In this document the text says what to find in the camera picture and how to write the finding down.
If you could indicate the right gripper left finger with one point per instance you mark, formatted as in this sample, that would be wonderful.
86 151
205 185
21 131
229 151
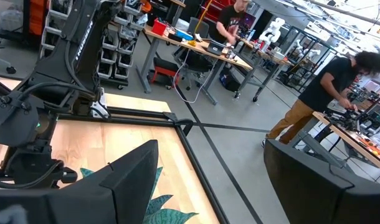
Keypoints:
84 202

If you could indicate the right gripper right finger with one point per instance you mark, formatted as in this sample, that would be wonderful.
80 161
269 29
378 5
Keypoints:
317 199

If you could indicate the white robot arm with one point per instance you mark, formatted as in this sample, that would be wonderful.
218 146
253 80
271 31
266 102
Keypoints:
272 32
313 52

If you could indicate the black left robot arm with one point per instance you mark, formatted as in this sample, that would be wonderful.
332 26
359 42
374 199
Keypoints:
81 46

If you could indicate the wooden desk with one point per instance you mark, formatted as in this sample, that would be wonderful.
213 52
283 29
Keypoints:
240 63
349 138

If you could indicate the artificial green snake plant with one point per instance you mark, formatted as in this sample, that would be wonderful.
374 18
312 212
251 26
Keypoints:
165 216

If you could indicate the person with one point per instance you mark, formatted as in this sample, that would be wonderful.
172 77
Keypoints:
227 21
324 87

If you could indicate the rack of grey bins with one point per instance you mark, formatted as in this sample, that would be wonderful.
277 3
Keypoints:
121 60

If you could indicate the blue bag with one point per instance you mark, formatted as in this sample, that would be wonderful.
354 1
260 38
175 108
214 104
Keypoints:
229 80

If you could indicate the orange cabinet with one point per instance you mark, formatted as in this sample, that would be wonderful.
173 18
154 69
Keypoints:
39 15

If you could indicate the red stool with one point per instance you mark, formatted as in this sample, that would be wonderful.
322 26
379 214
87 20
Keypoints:
163 71

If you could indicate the black office chair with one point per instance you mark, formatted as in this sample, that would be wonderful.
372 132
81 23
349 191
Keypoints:
194 60

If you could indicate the black laptop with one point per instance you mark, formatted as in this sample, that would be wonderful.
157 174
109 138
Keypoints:
215 49

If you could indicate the red bin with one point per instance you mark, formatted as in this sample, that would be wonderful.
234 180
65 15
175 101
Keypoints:
159 28

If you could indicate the blue box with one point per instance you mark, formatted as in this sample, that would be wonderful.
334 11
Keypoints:
183 35

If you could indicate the white arm base bracket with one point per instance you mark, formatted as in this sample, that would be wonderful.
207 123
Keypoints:
99 109

